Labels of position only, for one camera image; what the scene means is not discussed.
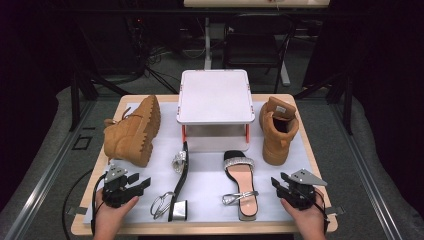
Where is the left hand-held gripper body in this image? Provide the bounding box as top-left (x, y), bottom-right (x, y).
top-left (101, 164), bottom-right (139, 209)

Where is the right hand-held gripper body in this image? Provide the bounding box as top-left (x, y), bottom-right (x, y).
top-left (283, 168), bottom-right (328, 212)

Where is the tan suede boot with label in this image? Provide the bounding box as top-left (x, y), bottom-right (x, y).
top-left (259, 96), bottom-right (300, 167)

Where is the black rhinestone strap sandal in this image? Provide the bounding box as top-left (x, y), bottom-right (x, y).
top-left (221, 150), bottom-right (260, 222)
top-left (149, 141), bottom-right (190, 222)

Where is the white two-tier shoe rack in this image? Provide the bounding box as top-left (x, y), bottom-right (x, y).
top-left (176, 69), bottom-right (256, 154)

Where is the person's left hand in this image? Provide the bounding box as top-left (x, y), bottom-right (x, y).
top-left (94, 189), bottom-right (140, 240)

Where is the person's right hand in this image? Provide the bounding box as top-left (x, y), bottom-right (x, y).
top-left (280, 193), bottom-right (326, 240)

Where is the grey metal table clip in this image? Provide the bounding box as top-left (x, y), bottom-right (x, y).
top-left (324, 206), bottom-right (346, 216)
top-left (66, 206), bottom-right (88, 216)

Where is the white table mat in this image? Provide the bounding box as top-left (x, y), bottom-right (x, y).
top-left (83, 101), bottom-right (328, 224)

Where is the black metal stand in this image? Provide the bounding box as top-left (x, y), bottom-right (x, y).
top-left (293, 71), bottom-right (354, 136)
top-left (68, 64), bottom-right (132, 132)

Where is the black folding chair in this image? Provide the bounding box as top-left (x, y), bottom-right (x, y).
top-left (222, 13), bottom-right (298, 94)

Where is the white background desk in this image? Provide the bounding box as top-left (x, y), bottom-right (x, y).
top-left (183, 0), bottom-right (331, 87)

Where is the right hand-held gripper black cable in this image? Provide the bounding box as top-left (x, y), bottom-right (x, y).
top-left (312, 187), bottom-right (330, 234)

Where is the grey metal floor rail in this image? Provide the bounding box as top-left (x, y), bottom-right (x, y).
top-left (4, 101), bottom-right (95, 240)
top-left (329, 103), bottom-right (405, 240)

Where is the bundle of floor cables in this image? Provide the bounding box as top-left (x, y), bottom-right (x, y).
top-left (126, 16), bottom-right (180, 95)

